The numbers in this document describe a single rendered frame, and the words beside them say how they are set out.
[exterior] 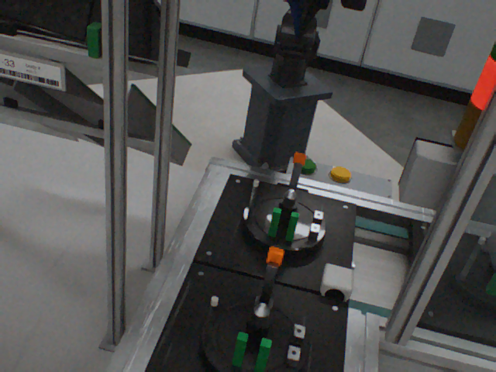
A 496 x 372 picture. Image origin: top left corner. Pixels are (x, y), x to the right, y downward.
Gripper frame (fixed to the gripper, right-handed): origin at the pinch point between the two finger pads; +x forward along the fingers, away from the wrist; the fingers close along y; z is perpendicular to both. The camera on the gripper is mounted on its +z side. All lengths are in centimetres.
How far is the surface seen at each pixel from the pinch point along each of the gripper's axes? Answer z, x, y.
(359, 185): -0.2, 29.5, 17.3
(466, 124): 32.8, -3.3, 21.9
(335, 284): 30.9, 26.5, 14.5
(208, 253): 29.6, 28.3, -5.1
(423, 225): 9.1, 28.5, 29.1
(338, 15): -278, 84, 5
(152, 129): 22.7, 13.1, -17.1
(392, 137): -204, 125, 54
